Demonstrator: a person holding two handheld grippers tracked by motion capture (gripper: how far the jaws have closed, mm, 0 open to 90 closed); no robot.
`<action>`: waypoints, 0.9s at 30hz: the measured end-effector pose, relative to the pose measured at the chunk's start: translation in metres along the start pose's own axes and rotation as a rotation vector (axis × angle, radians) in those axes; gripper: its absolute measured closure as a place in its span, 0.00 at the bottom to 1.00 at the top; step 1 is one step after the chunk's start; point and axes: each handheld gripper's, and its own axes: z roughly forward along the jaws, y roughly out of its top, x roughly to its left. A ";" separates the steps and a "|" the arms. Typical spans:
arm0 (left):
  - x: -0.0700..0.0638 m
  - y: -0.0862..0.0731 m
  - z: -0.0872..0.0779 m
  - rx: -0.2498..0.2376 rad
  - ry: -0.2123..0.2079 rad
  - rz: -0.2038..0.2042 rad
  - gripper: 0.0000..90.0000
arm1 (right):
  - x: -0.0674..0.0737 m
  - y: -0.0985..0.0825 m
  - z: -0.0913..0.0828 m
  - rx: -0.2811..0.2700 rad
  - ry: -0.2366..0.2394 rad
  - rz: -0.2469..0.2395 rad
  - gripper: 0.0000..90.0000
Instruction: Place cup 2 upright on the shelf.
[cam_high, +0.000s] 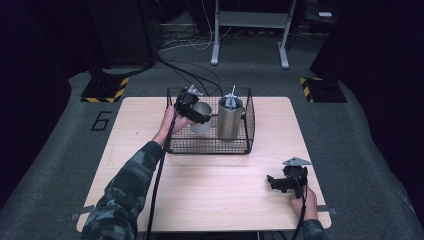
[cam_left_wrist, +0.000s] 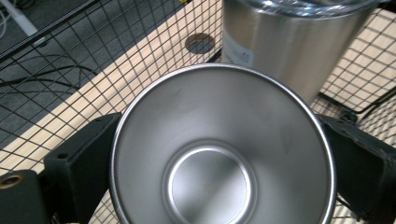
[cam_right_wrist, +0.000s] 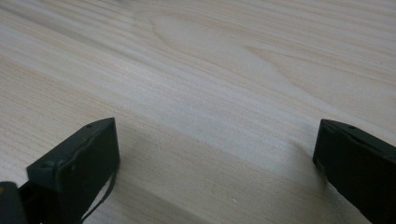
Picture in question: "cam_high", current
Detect metal utensil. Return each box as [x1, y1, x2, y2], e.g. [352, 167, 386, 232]
[222, 84, 240, 110]

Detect grey tape strip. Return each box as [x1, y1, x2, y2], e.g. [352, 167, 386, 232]
[69, 204, 96, 222]
[316, 205, 338, 216]

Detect right hand-held gripper cable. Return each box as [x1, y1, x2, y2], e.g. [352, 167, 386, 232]
[291, 166, 309, 240]

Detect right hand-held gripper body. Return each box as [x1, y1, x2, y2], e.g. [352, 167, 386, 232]
[281, 156, 313, 200]

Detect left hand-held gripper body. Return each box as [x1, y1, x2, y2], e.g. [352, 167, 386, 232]
[174, 84, 204, 119]

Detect dark cabinet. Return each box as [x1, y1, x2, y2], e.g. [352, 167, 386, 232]
[85, 0, 159, 68]

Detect tall steel canister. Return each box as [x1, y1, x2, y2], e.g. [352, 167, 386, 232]
[216, 94, 247, 141]

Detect left hand-held gripper cable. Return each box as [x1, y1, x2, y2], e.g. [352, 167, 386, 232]
[145, 111, 179, 240]

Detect black wire basket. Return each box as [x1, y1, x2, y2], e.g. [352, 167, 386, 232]
[161, 86, 256, 155]

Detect person's right hand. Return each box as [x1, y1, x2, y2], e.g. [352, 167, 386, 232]
[289, 185, 319, 222]

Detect person's left hand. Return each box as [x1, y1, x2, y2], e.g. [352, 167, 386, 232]
[159, 105, 196, 143]

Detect silver metal mug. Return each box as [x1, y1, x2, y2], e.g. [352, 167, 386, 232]
[189, 101, 214, 136]

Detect white metal stand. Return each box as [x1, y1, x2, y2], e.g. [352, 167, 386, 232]
[210, 0, 298, 71]

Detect white floor cables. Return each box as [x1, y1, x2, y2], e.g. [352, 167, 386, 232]
[158, 0, 235, 54]

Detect black floor cables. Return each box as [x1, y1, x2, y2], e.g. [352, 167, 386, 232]
[155, 54, 225, 98]

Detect black stand with striped base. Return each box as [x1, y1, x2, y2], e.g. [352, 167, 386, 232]
[80, 0, 130, 104]
[298, 76, 349, 104]

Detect hand-held gripper cable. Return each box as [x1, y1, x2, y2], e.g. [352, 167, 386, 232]
[145, 111, 179, 240]
[291, 166, 309, 240]

